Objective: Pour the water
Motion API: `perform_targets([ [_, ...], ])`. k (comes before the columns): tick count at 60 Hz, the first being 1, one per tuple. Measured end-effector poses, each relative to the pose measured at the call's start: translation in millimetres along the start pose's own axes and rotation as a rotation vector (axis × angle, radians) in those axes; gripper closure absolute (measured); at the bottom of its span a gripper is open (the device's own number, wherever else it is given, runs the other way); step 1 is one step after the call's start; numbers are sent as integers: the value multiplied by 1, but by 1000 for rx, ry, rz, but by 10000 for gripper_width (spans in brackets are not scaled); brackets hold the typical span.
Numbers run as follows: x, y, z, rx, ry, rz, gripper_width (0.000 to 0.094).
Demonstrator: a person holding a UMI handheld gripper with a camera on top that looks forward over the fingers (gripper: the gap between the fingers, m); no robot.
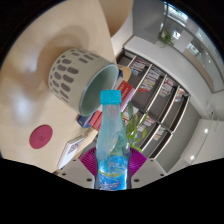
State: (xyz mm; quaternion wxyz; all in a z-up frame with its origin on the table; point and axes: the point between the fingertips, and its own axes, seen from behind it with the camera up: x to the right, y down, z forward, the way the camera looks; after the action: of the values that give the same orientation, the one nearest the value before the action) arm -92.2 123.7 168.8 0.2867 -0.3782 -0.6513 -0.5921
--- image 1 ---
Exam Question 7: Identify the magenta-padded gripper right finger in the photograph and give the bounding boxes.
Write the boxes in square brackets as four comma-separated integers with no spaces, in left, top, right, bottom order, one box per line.
[129,147,168,190]

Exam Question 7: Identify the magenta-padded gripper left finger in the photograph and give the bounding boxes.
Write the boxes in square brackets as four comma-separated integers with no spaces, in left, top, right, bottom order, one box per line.
[58,147,100,190]

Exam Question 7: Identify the clear blue-capped drink bottle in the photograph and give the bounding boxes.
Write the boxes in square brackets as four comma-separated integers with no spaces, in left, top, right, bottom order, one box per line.
[94,89,132,191]

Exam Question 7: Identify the green potted plant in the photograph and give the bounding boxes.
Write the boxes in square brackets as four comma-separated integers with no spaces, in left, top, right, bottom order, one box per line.
[121,101,150,154]

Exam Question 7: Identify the flat round red coaster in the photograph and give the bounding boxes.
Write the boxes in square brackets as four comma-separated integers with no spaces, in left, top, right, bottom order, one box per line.
[28,124,54,150]

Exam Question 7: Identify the pink book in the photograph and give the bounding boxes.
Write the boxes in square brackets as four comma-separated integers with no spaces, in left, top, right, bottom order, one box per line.
[119,93,137,114]

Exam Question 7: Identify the round ceiling lights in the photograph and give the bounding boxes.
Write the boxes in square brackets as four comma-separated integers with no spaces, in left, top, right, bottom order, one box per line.
[189,127,210,162]

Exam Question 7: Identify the grey book shelf unit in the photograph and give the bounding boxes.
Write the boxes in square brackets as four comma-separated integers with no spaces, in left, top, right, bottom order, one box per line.
[114,48,193,160]

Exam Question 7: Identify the red book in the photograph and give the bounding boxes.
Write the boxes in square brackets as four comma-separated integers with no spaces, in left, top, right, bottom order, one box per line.
[89,79,135,132]

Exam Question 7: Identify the grey patterned ceramic cup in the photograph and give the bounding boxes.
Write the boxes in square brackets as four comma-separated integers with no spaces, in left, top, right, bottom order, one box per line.
[48,48,121,118]

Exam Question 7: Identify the small leafy floor plant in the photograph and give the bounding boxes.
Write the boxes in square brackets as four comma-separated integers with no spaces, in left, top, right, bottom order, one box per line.
[157,29,176,48]

